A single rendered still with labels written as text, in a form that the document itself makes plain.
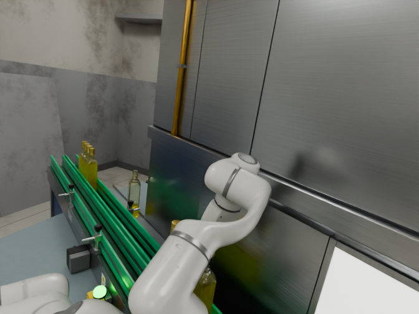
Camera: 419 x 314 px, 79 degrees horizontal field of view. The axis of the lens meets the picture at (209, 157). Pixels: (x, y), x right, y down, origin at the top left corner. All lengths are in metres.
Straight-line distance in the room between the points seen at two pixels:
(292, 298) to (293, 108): 0.50
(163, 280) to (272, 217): 0.41
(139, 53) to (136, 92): 0.62
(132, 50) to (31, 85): 1.74
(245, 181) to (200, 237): 0.15
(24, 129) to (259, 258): 3.14
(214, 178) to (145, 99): 3.97
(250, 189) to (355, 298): 0.34
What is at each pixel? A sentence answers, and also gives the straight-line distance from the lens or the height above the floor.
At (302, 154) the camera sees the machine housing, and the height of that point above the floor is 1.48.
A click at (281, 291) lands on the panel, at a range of 0.81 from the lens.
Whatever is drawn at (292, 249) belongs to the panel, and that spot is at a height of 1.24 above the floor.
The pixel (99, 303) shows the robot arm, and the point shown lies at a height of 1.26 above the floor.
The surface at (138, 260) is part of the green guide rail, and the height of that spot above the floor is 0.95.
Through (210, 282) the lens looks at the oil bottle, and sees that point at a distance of 0.81.
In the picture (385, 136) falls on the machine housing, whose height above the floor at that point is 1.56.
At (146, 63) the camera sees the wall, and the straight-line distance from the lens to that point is 4.48.
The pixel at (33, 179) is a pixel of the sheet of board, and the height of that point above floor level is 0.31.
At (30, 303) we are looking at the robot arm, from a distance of 0.65.
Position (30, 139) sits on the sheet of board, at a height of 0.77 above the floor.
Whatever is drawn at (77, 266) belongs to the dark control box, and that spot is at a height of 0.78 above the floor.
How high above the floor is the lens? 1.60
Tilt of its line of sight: 15 degrees down
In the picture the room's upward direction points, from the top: 9 degrees clockwise
